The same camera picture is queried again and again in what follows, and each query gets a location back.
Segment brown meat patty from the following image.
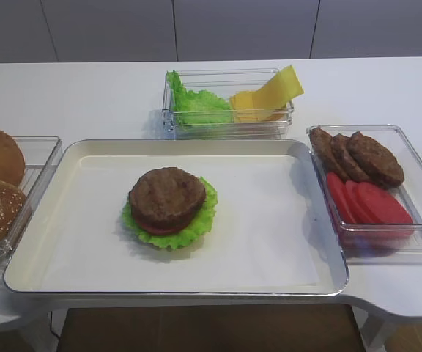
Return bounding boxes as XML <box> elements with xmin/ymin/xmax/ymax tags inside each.
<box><xmin>128</xmin><ymin>167</ymin><xmax>206</xmax><ymax>228</ymax></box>
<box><xmin>347</xmin><ymin>131</ymin><xmax>404</xmax><ymax>189</ymax></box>
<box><xmin>330</xmin><ymin>133</ymin><xmax>371</xmax><ymax>183</ymax></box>
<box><xmin>308</xmin><ymin>127</ymin><xmax>350</xmax><ymax>182</ymax></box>

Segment green lettuce leaf on tray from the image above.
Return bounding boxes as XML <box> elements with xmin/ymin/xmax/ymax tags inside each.
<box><xmin>121</xmin><ymin>177</ymin><xmax>218</xmax><ymax>250</ymax></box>

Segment stacked orange cheese slices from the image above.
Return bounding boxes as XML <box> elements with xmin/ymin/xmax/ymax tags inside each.
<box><xmin>229</xmin><ymin>91</ymin><xmax>287</xmax><ymax>123</ymax></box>

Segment clear bun container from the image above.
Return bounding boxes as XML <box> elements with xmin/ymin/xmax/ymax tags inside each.
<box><xmin>0</xmin><ymin>136</ymin><xmax>62</xmax><ymax>264</ymax></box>

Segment red tomato slice on tray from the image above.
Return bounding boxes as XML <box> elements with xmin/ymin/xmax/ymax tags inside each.
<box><xmin>133</xmin><ymin>217</ymin><xmax>193</xmax><ymax>236</ymax></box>

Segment middle red tomato slice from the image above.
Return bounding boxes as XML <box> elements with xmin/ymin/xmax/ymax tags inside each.
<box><xmin>345</xmin><ymin>180</ymin><xmax>374</xmax><ymax>224</ymax></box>

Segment back red tomato slice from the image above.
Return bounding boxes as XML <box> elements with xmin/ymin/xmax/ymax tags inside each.
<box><xmin>326</xmin><ymin>172</ymin><xmax>357</xmax><ymax>224</ymax></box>

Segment white metal tray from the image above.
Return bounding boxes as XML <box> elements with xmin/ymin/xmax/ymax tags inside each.
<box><xmin>4</xmin><ymin>140</ymin><xmax>349</xmax><ymax>298</ymax></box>

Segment front red tomato slice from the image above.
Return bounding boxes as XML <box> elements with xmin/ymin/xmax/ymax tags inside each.
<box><xmin>355</xmin><ymin>182</ymin><xmax>413</xmax><ymax>224</ymax></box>

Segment green lettuce in container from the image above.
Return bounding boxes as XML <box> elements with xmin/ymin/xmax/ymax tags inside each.
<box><xmin>166</xmin><ymin>70</ymin><xmax>233</xmax><ymax>125</ymax></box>

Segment upright yellow cheese slice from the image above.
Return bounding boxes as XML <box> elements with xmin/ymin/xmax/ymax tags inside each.
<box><xmin>252</xmin><ymin>65</ymin><xmax>304</xmax><ymax>109</ymax></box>

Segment clear patty tomato container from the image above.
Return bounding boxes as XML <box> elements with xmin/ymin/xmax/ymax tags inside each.
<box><xmin>307</xmin><ymin>125</ymin><xmax>422</xmax><ymax>263</ymax></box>

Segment clear lettuce cheese container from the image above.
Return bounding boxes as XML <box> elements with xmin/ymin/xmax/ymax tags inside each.
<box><xmin>162</xmin><ymin>69</ymin><xmax>294</xmax><ymax>140</ymax></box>

